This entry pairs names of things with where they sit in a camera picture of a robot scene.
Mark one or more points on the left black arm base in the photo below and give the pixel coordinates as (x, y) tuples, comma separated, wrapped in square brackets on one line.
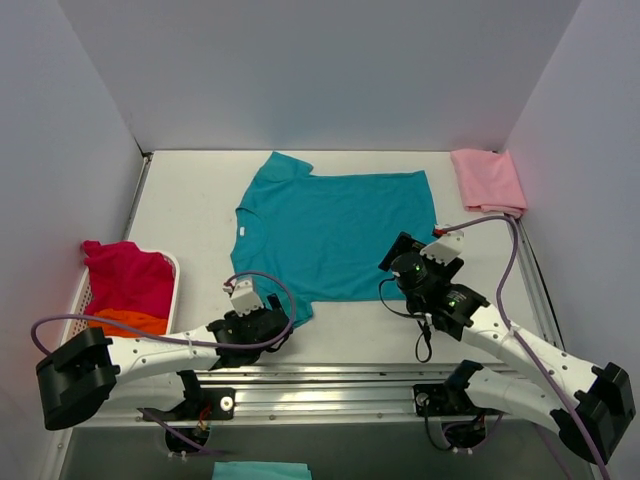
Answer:
[(196, 404)]

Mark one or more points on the white perforated basket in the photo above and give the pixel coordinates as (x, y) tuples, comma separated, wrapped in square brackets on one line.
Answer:
[(84, 296)]

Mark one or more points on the crimson red t-shirt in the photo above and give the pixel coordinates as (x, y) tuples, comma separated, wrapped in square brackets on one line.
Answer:
[(123, 277)]

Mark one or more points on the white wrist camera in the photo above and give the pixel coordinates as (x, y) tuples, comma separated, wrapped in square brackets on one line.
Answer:
[(243, 296), (446, 247)]

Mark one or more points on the orange t-shirt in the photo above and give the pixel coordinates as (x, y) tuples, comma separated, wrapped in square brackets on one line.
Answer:
[(137, 320)]

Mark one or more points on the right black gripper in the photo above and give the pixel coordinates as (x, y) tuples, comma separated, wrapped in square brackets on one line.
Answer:
[(395, 248)]

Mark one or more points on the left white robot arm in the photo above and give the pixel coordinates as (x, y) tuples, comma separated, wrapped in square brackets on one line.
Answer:
[(77, 378)]

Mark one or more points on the teal folded cloth bottom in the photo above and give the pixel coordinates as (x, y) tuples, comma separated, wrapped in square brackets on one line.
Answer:
[(249, 470)]

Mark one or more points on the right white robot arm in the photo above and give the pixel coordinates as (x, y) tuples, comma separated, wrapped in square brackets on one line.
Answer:
[(589, 407)]

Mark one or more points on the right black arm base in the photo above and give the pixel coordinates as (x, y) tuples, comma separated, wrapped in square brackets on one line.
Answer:
[(449, 398)]

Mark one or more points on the aluminium mounting rail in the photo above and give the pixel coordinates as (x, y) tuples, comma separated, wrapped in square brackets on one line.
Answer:
[(288, 391)]

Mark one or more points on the folded pink t-shirt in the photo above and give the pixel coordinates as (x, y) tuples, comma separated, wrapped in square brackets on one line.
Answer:
[(488, 182)]

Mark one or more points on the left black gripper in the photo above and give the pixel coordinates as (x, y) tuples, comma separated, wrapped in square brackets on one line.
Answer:
[(276, 317)]

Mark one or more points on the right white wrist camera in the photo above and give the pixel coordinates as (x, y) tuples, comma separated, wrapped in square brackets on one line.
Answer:
[(446, 247)]

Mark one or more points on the teal t-shirt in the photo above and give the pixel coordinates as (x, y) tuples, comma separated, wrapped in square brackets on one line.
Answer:
[(322, 238)]

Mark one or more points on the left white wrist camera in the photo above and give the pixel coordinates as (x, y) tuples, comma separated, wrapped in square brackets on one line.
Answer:
[(243, 296)]

